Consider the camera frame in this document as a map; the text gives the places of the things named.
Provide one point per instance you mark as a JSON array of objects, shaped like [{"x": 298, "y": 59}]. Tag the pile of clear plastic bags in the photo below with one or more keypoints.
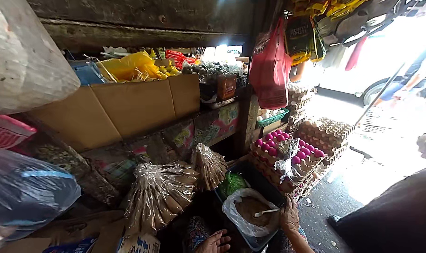
[{"x": 213, "y": 68}]

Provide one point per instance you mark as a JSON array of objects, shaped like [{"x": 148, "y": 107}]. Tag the bundle of brown packets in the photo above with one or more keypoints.
[
  {"x": 163, "y": 200},
  {"x": 208, "y": 168}
]

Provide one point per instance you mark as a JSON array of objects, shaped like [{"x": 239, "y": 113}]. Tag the pile of pink eggs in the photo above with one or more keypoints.
[{"x": 301, "y": 155}]

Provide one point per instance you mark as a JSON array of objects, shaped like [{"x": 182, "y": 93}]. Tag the large whitish plastic bag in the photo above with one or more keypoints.
[{"x": 26, "y": 63}]

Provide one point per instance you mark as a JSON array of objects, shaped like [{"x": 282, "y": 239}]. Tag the person's right fingers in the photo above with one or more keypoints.
[{"x": 291, "y": 204}]

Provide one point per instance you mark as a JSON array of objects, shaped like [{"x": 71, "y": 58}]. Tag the green plastic bag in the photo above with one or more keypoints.
[{"x": 232, "y": 184}]

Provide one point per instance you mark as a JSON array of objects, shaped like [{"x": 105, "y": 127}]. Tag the yellow plastic bag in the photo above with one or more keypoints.
[{"x": 130, "y": 65}]

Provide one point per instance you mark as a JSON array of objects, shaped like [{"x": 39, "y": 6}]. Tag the pile of white eggs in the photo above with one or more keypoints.
[{"x": 265, "y": 115}]

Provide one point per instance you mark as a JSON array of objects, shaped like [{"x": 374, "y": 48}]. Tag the brown sugar heap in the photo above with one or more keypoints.
[{"x": 249, "y": 209}]

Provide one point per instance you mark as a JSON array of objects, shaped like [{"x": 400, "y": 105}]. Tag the stack of egg trays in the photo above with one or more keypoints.
[
  {"x": 334, "y": 137},
  {"x": 269, "y": 163},
  {"x": 297, "y": 109}
]

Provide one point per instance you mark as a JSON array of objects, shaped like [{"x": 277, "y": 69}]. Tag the reddish brown jar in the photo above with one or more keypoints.
[{"x": 226, "y": 86}]

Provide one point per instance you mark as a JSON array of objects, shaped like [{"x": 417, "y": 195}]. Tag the dark bag with blue stripe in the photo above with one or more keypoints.
[{"x": 30, "y": 196}]

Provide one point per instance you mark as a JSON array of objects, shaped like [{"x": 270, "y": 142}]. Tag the wooden post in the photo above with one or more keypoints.
[{"x": 248, "y": 121}]

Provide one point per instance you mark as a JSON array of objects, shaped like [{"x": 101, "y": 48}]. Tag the open brown cardboard box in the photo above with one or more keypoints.
[{"x": 109, "y": 228}]

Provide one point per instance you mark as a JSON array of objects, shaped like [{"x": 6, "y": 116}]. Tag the person's left fingers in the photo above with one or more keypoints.
[{"x": 224, "y": 244}]

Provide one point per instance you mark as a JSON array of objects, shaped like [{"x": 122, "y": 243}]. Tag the clear crumpled plastic bag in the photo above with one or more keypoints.
[{"x": 288, "y": 151}]

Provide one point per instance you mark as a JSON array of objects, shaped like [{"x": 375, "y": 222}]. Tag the person's right forearm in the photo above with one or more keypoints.
[{"x": 300, "y": 242}]

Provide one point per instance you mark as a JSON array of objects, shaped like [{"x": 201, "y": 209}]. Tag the translucent white plastic bag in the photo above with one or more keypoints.
[{"x": 234, "y": 218}]

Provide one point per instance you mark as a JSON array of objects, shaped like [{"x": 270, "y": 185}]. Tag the dark plastic tub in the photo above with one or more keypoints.
[{"x": 260, "y": 179}]

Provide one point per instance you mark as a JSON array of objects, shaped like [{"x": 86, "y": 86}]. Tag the white vehicle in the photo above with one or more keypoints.
[{"x": 346, "y": 82}]

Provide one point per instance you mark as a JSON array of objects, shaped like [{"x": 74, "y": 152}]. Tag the bundle of dark yellow pouches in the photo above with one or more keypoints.
[{"x": 299, "y": 38}]

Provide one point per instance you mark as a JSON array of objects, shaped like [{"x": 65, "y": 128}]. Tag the wooden stall frame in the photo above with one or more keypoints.
[{"x": 146, "y": 24}]

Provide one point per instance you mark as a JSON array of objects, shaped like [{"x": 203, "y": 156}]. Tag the green plastic basket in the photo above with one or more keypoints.
[{"x": 273, "y": 120}]

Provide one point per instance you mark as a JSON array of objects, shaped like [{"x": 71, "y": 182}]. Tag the person's left thumb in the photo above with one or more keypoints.
[{"x": 218, "y": 234}]

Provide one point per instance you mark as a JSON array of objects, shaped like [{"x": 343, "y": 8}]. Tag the person's left hand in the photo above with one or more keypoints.
[{"x": 210, "y": 245}]

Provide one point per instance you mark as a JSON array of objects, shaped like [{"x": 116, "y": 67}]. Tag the red plastic bag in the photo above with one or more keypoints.
[{"x": 270, "y": 77}]

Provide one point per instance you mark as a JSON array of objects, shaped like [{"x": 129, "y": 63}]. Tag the blue white printed carton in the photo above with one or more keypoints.
[{"x": 138, "y": 244}]

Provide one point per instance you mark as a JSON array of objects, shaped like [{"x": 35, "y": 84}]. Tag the pile of small yellow bags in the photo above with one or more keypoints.
[{"x": 169, "y": 70}]

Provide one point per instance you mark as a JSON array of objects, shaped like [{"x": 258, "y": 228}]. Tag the blue plastic packet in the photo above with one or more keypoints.
[{"x": 89, "y": 73}]

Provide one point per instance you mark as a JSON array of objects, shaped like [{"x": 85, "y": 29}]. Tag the row of hanging pouches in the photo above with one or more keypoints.
[{"x": 353, "y": 23}]

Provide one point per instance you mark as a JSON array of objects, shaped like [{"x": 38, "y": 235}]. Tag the pile of red packets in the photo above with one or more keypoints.
[{"x": 176, "y": 58}]

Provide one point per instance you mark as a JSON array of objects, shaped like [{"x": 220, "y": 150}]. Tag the pink hanging cloth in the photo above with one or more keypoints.
[{"x": 356, "y": 54}]

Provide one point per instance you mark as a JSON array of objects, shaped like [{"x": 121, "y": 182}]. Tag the large brown cardboard box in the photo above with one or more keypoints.
[{"x": 135, "y": 105}]

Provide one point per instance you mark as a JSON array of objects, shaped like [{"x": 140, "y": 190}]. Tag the blue printed packet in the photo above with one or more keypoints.
[{"x": 72, "y": 247}]

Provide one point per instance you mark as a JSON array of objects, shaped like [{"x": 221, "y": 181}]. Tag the white plastic spoon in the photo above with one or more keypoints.
[{"x": 266, "y": 212}]

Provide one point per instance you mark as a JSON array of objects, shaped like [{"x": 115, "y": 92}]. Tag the person's right hand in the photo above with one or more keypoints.
[{"x": 289, "y": 219}]

